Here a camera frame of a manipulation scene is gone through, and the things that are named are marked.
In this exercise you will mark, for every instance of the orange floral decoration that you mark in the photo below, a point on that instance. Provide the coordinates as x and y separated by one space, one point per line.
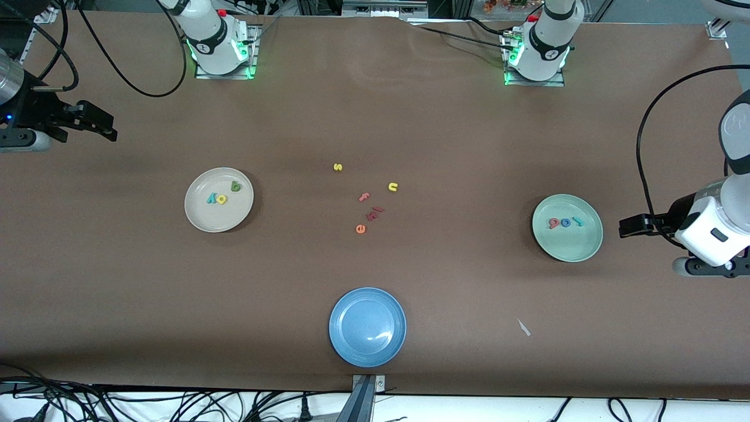
504 4

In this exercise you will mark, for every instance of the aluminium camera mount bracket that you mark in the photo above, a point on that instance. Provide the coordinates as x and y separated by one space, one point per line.
366 398

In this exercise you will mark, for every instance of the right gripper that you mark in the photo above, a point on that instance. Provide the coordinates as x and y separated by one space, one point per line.
36 109

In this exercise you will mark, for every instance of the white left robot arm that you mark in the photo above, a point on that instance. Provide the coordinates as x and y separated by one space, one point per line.
548 50

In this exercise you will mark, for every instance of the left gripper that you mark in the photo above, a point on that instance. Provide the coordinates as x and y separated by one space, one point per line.
679 212

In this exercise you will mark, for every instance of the light green plate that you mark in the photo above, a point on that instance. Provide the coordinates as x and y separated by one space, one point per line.
567 243

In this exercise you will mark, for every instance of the aluminium frame profile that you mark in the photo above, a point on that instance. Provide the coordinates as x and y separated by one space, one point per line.
28 44
723 20

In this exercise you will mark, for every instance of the black power plug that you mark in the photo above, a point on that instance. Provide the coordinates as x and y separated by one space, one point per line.
305 410

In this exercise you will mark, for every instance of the beige brown plate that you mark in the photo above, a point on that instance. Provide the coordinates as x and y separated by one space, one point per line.
218 217

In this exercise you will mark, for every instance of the grey metal equipment box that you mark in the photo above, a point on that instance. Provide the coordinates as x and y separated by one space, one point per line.
384 7

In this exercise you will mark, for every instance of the small white paper scrap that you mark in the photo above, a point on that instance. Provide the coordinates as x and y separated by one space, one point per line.
523 327

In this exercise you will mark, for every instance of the blue plate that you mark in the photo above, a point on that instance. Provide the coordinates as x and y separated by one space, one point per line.
367 327

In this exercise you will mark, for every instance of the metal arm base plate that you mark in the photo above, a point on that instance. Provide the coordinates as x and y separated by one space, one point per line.
202 74
556 82

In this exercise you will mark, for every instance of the brown table cover sheet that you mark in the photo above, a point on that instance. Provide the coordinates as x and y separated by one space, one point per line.
117 281

